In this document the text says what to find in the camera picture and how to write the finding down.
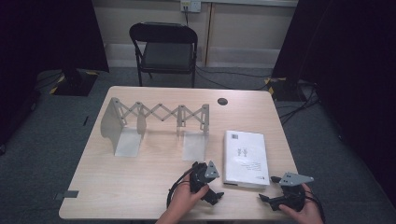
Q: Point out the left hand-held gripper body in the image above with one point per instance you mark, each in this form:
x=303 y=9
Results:
x=199 y=177

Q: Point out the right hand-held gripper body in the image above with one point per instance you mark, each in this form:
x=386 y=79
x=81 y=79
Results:
x=291 y=199

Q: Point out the white book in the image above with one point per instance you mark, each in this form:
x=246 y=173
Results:
x=246 y=161

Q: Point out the grey expandable metal book rack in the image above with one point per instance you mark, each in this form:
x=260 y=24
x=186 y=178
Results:
x=127 y=143

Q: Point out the person's right hand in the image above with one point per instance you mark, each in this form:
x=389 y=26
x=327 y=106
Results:
x=306 y=211

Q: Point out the person's left hand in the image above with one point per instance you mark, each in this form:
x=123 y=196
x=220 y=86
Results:
x=185 y=199

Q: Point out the round dark table grommet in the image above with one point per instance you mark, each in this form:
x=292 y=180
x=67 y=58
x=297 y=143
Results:
x=222 y=101

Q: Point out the black stand base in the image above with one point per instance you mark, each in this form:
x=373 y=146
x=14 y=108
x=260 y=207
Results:
x=286 y=91
x=74 y=85

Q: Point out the grey tape strip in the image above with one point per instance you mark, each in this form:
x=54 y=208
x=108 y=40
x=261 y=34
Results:
x=67 y=195

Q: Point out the black curtain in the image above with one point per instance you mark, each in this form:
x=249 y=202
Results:
x=358 y=62
x=46 y=31

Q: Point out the black folding chair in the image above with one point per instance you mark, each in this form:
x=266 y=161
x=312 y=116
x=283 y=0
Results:
x=168 y=34

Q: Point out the yellow floor tape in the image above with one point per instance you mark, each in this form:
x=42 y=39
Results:
x=56 y=87

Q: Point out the white wall socket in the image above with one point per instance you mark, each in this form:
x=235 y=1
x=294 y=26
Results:
x=190 y=5

